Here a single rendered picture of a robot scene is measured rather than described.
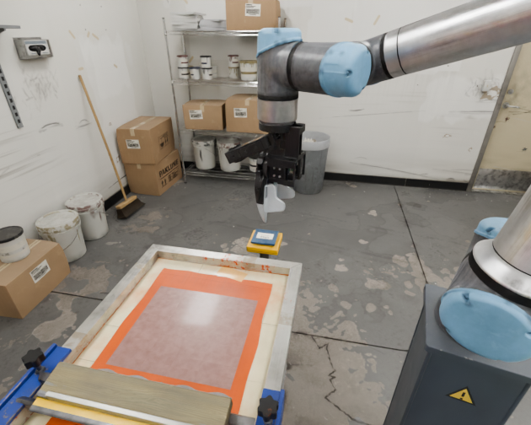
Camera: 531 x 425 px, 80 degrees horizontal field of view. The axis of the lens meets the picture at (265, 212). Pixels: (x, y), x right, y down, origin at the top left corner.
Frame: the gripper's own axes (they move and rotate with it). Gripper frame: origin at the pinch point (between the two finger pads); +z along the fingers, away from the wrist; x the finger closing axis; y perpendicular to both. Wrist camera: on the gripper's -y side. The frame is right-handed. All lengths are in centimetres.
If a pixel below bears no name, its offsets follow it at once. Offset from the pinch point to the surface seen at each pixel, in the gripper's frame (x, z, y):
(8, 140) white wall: 82, 36, -243
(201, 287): 9, 41, -28
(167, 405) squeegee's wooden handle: -31.3, 30.6, -8.5
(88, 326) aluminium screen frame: -20, 37, -46
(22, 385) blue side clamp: -39, 36, -45
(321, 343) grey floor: 80, 136, 5
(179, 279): 10, 41, -37
